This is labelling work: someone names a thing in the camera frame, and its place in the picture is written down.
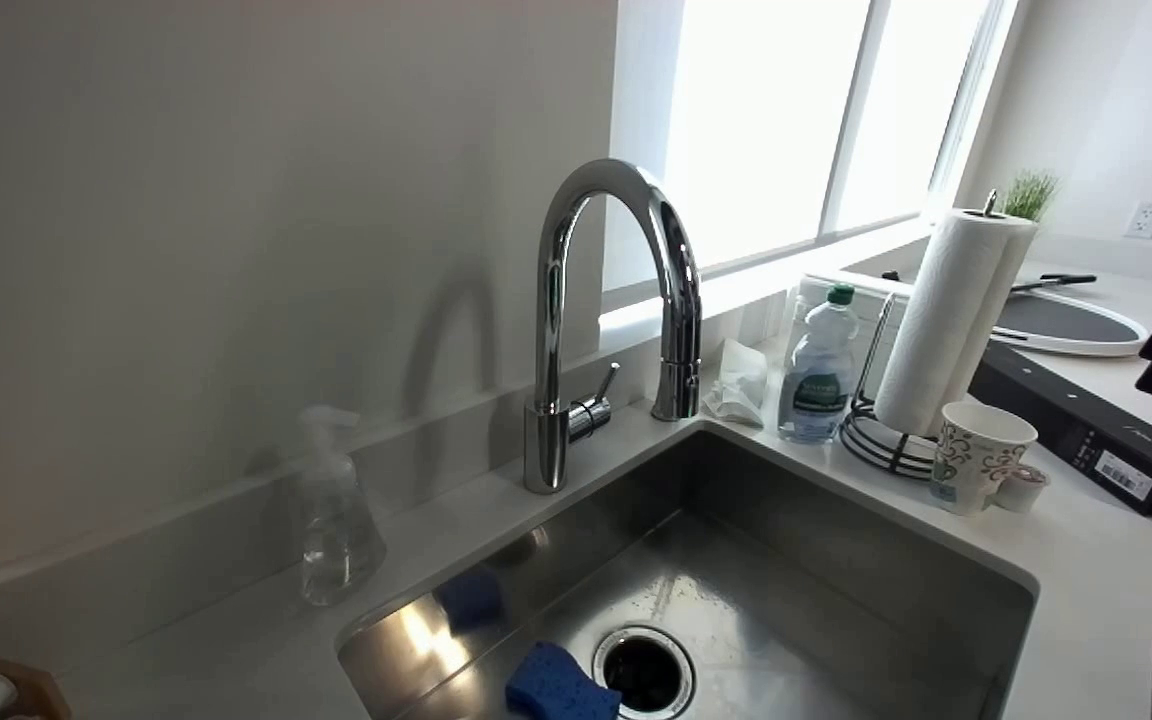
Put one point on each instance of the stainless steel sink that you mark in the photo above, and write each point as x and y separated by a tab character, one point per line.
803	574

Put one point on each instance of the white wall outlet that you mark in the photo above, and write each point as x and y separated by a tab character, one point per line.
1145	222

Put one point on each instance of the blue sponge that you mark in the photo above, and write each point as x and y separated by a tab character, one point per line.
557	683

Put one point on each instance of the small green plant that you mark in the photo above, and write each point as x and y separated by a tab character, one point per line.
1030	199

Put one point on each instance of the chrome arched faucet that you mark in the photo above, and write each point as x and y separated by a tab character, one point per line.
549	334

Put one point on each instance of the patterned paper cup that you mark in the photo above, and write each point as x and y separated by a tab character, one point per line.
976	452

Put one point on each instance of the clear bottle with green cap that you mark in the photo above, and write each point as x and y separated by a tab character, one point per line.
816	387

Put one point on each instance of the black appliance with white label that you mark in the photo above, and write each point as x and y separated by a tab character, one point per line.
1069	414

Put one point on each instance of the crumpled white napkin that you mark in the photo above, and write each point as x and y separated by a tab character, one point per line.
740	380

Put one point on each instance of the small donut print cup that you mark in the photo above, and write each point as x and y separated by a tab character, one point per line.
1023	487

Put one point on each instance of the white window frame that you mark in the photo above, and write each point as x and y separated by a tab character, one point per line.
856	122

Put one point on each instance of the white paper towel roll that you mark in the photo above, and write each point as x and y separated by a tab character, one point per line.
950	320

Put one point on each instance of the clear spray bottle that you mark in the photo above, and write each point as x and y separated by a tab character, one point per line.
336	535

